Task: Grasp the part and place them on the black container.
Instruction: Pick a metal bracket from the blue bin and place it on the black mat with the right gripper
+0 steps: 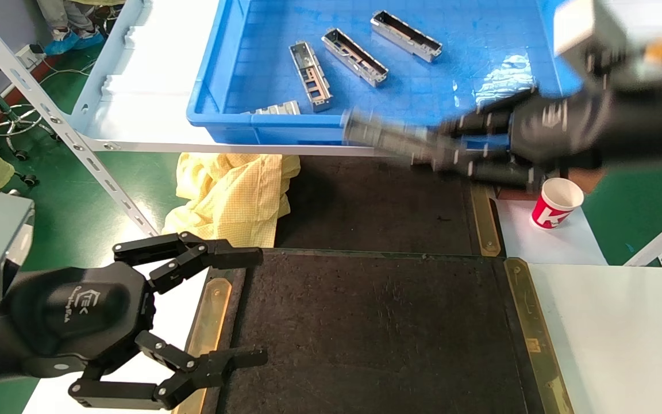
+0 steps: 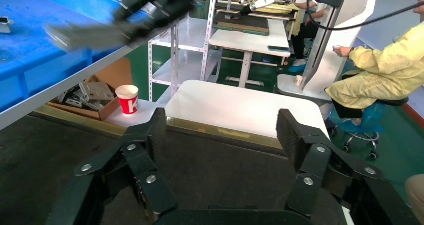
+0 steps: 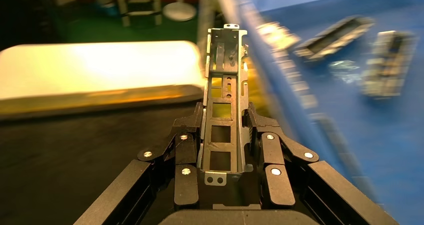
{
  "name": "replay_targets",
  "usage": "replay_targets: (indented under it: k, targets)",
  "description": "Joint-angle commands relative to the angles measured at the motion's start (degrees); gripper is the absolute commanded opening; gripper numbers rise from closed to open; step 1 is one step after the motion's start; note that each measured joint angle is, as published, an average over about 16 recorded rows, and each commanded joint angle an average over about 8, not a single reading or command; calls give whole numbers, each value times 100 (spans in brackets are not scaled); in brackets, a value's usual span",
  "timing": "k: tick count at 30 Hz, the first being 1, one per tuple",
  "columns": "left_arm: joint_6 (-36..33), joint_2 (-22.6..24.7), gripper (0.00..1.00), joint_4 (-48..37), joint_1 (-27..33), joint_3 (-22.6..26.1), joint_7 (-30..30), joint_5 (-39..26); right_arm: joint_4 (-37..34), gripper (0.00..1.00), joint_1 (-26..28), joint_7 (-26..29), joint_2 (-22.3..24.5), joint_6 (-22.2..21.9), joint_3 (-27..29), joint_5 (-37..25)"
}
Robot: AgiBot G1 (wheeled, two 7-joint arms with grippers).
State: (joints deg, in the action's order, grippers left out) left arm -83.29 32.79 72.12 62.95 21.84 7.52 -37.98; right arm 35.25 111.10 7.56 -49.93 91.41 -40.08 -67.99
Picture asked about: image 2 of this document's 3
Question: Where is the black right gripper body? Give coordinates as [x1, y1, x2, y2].
[145, 0, 200, 30]

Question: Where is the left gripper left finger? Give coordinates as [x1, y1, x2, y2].
[46, 107, 180, 225]

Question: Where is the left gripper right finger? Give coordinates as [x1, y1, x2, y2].
[276, 109, 385, 218]

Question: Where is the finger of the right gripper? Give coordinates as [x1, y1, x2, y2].
[113, 0, 158, 22]
[124, 13, 175, 45]

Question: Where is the silver metal channel part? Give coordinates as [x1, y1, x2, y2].
[44, 20, 128, 52]
[0, 16, 15, 34]

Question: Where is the white metal shelf rack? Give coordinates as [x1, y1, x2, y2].
[148, 16, 223, 102]

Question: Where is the brown cardboard box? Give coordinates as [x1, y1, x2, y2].
[47, 57, 134, 122]

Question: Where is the red and white paper cup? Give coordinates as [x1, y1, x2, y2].
[114, 84, 140, 117]

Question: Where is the black mat on work table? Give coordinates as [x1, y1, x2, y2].
[212, 11, 271, 37]

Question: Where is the grey metal brackets pile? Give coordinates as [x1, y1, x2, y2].
[56, 81, 117, 112]

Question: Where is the white work table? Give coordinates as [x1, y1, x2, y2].
[209, 18, 292, 89]

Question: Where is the white metal shelf board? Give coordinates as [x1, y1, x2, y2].
[0, 0, 186, 132]

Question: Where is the black swivel stool chrome base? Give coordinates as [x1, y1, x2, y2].
[342, 96, 410, 161]

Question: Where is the black mat with brass rim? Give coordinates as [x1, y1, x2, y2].
[0, 104, 286, 225]

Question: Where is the yellow cloth on work table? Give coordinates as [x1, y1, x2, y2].
[255, 3, 301, 16]

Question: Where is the person in beige trousers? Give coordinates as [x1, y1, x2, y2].
[405, 174, 424, 224]

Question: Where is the blue plastic tray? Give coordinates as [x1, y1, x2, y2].
[0, 0, 173, 113]

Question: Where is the person in yellow coat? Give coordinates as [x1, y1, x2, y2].
[324, 0, 424, 133]

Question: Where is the person in white shirt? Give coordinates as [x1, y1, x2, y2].
[287, 0, 327, 74]

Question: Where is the white slotted shelf post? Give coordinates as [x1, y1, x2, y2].
[200, 0, 219, 83]
[169, 18, 180, 99]

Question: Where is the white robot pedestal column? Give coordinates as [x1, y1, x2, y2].
[277, 0, 380, 103]

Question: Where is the black hanging cable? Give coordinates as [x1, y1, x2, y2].
[306, 0, 424, 32]

